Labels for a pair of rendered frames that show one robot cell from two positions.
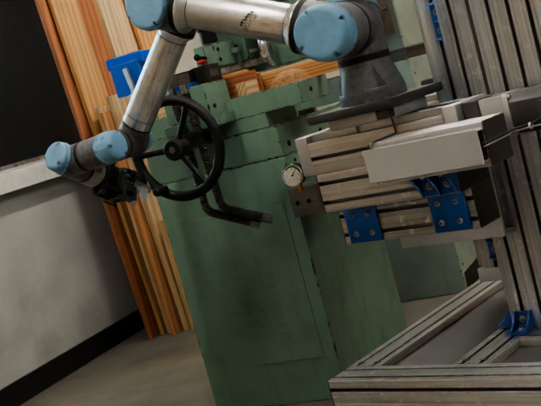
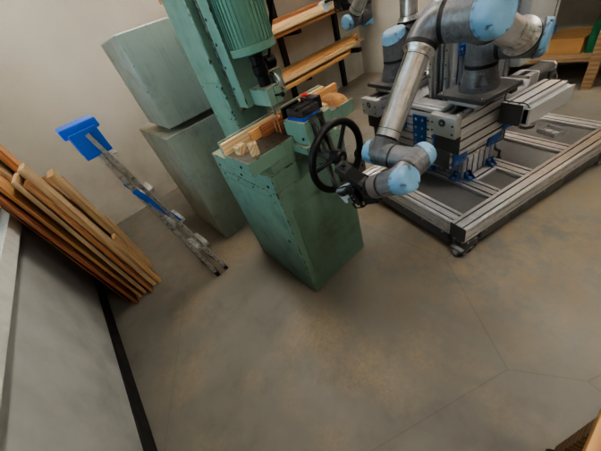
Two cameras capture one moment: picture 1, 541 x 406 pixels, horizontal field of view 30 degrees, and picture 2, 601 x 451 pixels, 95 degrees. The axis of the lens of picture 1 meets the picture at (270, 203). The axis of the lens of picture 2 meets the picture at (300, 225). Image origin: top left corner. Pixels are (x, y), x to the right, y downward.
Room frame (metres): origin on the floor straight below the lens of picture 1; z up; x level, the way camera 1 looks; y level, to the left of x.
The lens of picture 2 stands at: (2.37, 1.12, 1.33)
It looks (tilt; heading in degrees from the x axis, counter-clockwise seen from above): 39 degrees down; 304
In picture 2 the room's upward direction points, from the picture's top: 20 degrees counter-clockwise
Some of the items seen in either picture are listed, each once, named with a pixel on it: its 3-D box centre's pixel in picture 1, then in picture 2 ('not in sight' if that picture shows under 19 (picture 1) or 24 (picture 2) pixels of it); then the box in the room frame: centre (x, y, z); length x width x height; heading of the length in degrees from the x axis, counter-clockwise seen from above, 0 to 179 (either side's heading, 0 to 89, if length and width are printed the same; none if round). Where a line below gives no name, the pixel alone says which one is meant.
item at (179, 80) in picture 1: (192, 76); (305, 106); (2.85, 0.12, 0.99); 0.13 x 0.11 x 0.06; 63
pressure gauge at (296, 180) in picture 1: (295, 177); not in sight; (2.72, -0.08, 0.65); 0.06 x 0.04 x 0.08; 63
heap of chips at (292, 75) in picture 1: (289, 76); (331, 97); (2.83, -0.14, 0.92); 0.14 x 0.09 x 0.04; 153
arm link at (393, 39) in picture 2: not in sight; (394, 42); (2.61, -0.62, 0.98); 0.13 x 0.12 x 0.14; 63
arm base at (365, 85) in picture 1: (368, 77); (479, 74); (2.24, -0.28, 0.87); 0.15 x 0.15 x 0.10
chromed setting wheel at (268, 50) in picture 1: (270, 47); (275, 86); (3.09, -0.12, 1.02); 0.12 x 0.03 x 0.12; 153
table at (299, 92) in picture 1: (216, 113); (298, 132); (2.93, 0.09, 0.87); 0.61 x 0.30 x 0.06; 63
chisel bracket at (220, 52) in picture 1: (217, 58); (266, 96); (3.05, 0.04, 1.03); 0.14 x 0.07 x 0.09; 153
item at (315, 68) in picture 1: (257, 84); (296, 110); (2.98, -0.05, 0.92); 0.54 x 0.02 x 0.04; 63
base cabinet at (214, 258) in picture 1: (288, 263); (296, 209); (3.14, 0.00, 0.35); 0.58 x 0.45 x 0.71; 153
